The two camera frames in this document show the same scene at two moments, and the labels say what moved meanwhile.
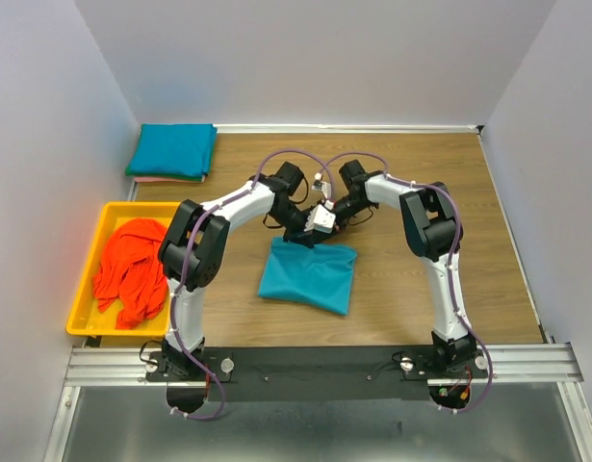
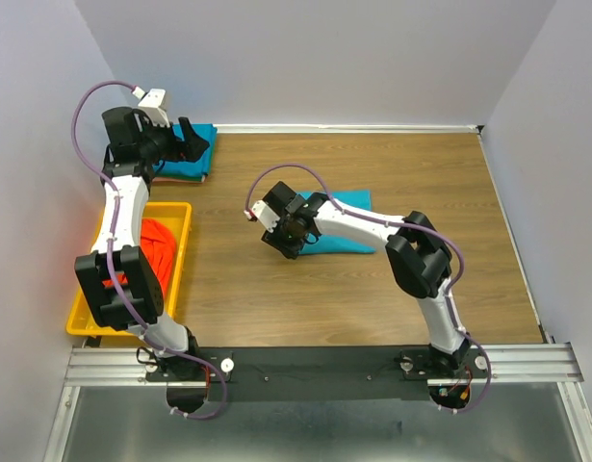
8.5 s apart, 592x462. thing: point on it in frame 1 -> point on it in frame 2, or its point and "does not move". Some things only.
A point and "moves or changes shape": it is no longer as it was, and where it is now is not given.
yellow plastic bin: (86, 319) does not move
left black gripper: (300, 237) -> (194, 146)
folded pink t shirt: (167, 179) does not move
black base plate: (317, 373) does not move
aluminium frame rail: (552, 367) does not move
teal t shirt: (321, 276) moves or changes shape
